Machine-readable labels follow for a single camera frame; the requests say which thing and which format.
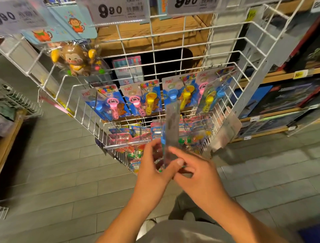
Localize person's right hand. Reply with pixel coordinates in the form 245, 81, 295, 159
167, 145, 231, 213

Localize person's left hand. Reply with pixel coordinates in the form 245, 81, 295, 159
132, 138, 186, 211

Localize pile of small toy packets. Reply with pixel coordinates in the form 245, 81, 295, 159
107, 115, 216, 173

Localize yellow blue bubble wand card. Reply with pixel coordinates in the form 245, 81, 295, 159
161, 100, 182, 168

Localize pink and yellow bubble wand card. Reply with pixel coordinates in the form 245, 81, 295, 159
120, 79, 162, 117

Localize blue and pink bubble wand card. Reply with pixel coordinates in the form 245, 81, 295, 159
81, 84, 127, 122

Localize bubble wand cards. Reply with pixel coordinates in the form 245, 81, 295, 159
161, 67, 238, 116

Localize brown monkey toy packet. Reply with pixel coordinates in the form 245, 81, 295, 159
22, 5, 103, 77

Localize person's grey clothing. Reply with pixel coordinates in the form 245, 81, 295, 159
137, 220, 256, 243

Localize clear plastic label holder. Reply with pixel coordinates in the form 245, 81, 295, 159
207, 110, 244, 152

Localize pink hanging packet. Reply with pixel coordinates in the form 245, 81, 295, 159
39, 94, 70, 115

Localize wooden shelf unit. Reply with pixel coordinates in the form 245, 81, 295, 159
220, 0, 320, 143

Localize wooden goods shelf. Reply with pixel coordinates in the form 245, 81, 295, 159
0, 107, 27, 173

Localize wooden display stand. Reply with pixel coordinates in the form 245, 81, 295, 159
95, 15, 213, 58

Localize white price tag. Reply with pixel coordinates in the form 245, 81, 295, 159
77, 0, 151, 27
0, 0, 49, 35
165, 0, 221, 15

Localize white wire display rack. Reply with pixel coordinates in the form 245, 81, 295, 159
0, 0, 320, 173

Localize white wire side rack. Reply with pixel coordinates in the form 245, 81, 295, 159
0, 80, 43, 118

